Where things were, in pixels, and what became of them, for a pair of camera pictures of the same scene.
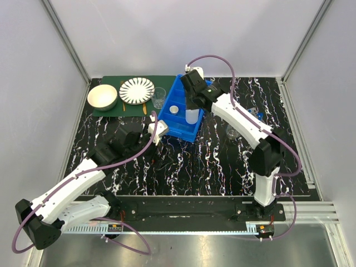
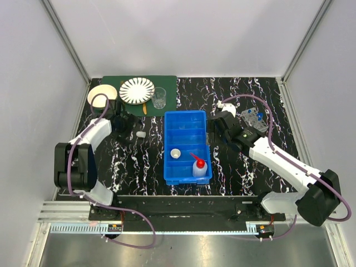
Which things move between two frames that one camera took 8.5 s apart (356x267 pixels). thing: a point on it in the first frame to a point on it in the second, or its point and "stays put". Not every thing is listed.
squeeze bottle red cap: [192, 115] to [200, 163]
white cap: [173, 109] to [175, 153]
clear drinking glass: [158, 97] stays put
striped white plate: [136, 90] stays put
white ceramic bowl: [102, 97] stays put
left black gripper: [152, 145] to [129, 125]
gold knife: [144, 108] stays put
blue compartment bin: [173, 112] to [186, 130]
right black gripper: [188, 104] to [212, 128]
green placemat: [122, 109] stays put
